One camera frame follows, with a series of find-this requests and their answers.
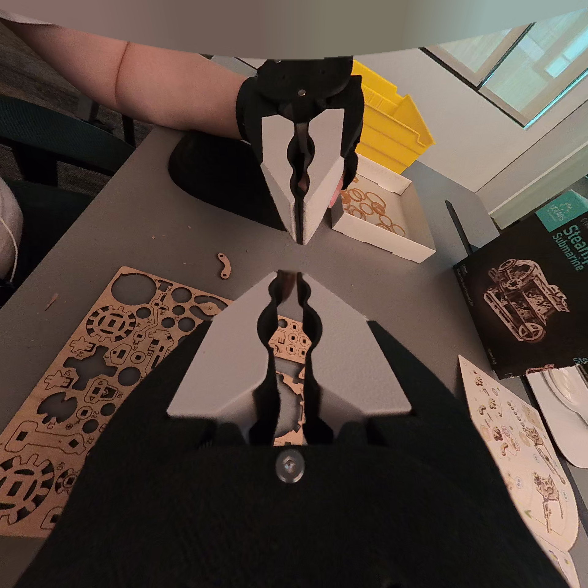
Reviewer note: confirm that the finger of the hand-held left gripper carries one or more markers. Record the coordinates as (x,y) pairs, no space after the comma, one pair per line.
(274,156)
(328,151)

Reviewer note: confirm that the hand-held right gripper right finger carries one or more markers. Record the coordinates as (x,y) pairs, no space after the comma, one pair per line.
(358,367)

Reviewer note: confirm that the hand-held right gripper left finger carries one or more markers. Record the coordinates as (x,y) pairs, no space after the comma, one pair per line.
(216,367)

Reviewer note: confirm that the person's left forearm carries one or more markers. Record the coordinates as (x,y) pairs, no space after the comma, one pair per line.
(138,82)

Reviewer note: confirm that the small curved wooden link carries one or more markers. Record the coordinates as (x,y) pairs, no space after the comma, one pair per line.
(223,265)

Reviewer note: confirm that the laser-cut plywood parts sheet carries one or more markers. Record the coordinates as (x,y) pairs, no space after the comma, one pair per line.
(55,441)

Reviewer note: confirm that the black model kit box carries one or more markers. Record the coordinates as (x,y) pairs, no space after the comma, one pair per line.
(519,239)

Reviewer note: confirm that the person's left hand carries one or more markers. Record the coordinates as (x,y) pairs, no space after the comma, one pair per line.
(336,195)

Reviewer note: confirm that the black pad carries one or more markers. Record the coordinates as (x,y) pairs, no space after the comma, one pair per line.
(216,179)

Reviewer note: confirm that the yellow plastic bin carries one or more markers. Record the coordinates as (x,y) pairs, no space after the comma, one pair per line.
(390,133)

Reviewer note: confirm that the pile of tan rubber bands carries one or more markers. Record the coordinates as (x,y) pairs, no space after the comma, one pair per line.
(372,206)

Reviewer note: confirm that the white cardboard box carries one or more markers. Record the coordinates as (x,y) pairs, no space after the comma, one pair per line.
(390,248)

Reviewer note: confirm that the black slender stick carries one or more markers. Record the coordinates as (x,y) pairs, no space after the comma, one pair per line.
(459,227)

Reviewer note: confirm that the illustrated instruction booklet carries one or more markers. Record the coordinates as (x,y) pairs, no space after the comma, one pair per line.
(519,427)

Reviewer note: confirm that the white plastic packaging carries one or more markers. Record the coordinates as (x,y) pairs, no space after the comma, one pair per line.
(558,422)

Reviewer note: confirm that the dark office chair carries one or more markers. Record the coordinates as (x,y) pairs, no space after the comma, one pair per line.
(55,138)

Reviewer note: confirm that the large glass window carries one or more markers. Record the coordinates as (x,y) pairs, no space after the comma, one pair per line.
(542,59)

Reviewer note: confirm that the person's white shirt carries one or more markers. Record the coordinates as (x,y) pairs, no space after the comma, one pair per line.
(9,220)

